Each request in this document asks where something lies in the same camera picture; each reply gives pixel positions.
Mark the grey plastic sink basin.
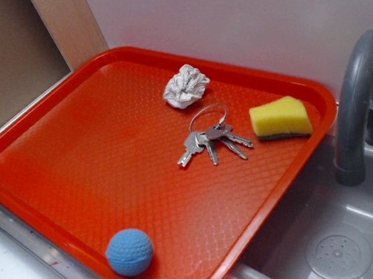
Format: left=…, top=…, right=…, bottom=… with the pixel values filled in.
left=232, top=137, right=373, bottom=279

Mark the silver key centre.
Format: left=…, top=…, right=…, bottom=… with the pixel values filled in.
left=196, top=132, right=219, bottom=166

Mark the dark grey key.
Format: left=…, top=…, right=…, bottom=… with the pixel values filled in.
left=205, top=124, right=248, bottom=160

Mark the silver key ring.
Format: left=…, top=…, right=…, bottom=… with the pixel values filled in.
left=186, top=102, right=232, bottom=135

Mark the wooden post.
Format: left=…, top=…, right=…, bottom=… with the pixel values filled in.
left=30, top=0, right=108, bottom=70

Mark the yellow sponge with grey base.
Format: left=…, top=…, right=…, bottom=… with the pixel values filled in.
left=248, top=96, right=313, bottom=140

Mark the silver key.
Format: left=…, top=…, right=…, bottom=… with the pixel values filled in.
left=196, top=132, right=219, bottom=166
left=218, top=124, right=254, bottom=148
left=177, top=131, right=204, bottom=167

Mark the orange plastic tray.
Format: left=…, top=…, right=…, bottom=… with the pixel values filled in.
left=0, top=47, right=337, bottom=279

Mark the brown cardboard panel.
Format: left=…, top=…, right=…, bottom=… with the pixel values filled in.
left=0, top=0, right=70, bottom=128

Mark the blue dimpled foam ball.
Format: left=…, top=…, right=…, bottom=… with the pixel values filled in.
left=105, top=228, right=154, bottom=277

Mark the silver key far left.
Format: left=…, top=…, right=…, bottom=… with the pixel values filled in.
left=177, top=131, right=204, bottom=167

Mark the silver key far right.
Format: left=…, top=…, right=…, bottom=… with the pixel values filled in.
left=218, top=124, right=254, bottom=148

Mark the crumpled white paper ball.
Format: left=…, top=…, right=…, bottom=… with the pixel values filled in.
left=163, top=64, right=210, bottom=110

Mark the grey plastic faucet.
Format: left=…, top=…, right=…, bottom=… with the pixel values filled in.
left=334, top=29, right=373, bottom=186

